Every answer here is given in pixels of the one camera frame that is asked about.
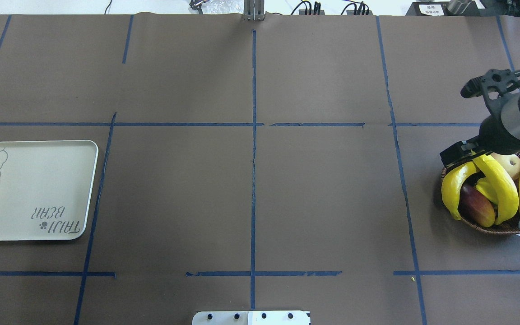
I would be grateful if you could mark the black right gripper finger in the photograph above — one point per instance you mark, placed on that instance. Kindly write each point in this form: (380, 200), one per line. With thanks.
(458, 153)

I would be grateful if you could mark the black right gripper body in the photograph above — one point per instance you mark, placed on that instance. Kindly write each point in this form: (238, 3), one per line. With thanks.
(496, 136)

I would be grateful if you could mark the yellow banana long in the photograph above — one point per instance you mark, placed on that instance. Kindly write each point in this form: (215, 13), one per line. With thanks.
(503, 186)

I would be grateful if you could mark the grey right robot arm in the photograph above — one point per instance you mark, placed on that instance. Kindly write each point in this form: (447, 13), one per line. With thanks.
(481, 176)

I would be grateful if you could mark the yellow banana basket edge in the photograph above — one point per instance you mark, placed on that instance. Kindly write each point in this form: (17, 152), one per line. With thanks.
(452, 184)

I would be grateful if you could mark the brown wicker basket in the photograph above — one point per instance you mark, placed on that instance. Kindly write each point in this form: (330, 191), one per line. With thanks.
(509, 227)

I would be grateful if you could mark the pale yellow-pink apple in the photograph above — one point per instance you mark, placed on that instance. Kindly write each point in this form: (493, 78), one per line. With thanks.
(510, 163)

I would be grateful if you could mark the small yellow banana piece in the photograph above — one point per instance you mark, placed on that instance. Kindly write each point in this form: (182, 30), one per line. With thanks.
(485, 187)

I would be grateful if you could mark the red mango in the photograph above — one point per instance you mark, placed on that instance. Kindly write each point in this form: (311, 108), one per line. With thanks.
(475, 206)

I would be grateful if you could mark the white bear print tray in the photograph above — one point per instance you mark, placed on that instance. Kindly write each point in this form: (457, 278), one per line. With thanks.
(45, 188)

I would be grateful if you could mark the black box white label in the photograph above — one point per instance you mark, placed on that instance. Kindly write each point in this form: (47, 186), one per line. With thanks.
(428, 8)

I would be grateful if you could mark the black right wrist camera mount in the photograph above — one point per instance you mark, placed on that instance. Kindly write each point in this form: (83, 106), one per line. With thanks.
(497, 87)

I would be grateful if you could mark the grey aluminium bracket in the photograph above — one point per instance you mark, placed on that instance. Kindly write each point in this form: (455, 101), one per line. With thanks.
(254, 10)

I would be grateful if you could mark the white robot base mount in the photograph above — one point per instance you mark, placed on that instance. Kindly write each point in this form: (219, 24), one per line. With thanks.
(294, 317)

